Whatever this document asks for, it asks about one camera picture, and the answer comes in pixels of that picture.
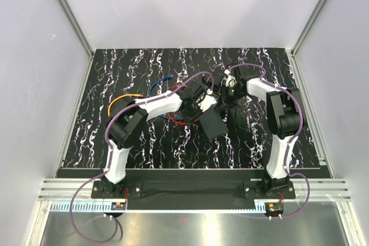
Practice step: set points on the aluminium front rail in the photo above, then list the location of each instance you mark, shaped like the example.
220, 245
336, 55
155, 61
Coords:
320, 189

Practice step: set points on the black network switch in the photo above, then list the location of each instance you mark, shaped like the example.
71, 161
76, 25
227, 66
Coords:
212, 123

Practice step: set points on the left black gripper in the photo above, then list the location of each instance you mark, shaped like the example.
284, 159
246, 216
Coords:
199, 113

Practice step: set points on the black power adapter with cord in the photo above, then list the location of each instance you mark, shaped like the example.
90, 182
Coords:
244, 114

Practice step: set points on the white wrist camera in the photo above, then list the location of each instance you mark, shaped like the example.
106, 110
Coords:
207, 102
230, 81

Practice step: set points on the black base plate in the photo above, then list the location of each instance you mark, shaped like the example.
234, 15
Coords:
244, 183

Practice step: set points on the left aluminium frame post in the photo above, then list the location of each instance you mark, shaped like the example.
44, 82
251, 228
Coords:
64, 5

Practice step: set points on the left small connector board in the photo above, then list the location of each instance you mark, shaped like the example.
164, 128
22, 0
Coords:
119, 206

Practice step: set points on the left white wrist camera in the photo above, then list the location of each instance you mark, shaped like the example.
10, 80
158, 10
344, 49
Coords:
207, 102

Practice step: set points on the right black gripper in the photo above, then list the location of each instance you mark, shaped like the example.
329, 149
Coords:
223, 89

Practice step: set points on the small connector board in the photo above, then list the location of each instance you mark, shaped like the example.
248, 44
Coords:
119, 206
277, 207

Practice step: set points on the right small connector board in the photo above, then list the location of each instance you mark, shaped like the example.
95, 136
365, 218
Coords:
277, 207

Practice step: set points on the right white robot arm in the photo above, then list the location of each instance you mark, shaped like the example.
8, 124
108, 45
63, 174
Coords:
285, 116

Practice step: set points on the aluminium frame post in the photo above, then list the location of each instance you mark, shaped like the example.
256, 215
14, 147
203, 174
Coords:
64, 5
308, 26

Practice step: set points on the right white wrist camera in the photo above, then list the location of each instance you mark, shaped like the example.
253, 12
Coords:
230, 81

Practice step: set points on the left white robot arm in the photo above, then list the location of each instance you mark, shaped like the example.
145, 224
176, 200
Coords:
126, 125

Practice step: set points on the white slotted cable duct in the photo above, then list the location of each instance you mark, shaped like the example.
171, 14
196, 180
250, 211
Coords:
99, 206

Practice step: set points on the right aluminium frame post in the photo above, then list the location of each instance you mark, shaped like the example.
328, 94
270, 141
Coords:
308, 26

